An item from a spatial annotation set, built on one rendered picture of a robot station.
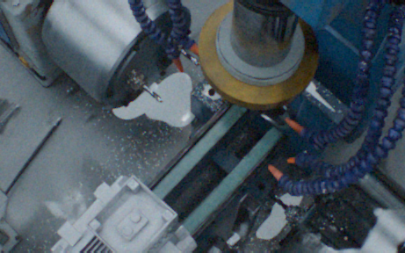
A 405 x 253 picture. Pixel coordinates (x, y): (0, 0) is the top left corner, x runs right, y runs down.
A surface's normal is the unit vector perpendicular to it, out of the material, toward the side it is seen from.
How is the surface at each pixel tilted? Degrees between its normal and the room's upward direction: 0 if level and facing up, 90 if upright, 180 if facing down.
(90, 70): 58
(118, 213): 0
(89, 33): 32
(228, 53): 0
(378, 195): 21
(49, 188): 0
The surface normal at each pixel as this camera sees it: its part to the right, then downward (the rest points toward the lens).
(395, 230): 0.12, -0.44
